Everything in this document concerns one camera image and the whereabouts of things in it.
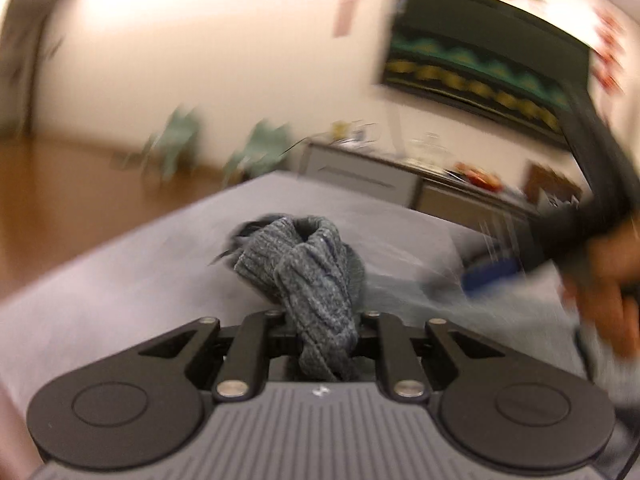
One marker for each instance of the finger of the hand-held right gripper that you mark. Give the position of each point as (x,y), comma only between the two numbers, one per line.
(492,272)

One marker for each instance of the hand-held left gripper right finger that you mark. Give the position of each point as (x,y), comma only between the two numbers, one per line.
(390,345)

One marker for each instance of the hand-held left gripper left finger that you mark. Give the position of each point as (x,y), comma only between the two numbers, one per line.
(260,340)

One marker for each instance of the grey knit sweater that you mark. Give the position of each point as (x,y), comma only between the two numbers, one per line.
(310,280)

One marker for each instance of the person's right hand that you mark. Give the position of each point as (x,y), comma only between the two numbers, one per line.
(610,290)

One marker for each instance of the grey storage box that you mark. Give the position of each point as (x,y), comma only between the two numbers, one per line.
(557,201)

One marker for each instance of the wooden framed board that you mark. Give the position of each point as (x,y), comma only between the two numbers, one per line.
(550,177)

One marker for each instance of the red fruit bowl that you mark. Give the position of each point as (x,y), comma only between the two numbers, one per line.
(475,175)

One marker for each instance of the tray of glass cups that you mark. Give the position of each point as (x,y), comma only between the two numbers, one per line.
(426,150)

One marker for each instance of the grey and brown sideboard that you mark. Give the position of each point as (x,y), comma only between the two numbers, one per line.
(360,175)

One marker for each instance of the green plastic chair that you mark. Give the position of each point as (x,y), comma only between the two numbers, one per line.
(175,142)
(260,152)

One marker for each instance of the yellow cup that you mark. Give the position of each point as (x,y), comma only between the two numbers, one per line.
(340,130)

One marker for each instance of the wall-mounted television screen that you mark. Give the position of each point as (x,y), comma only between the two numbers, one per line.
(475,50)

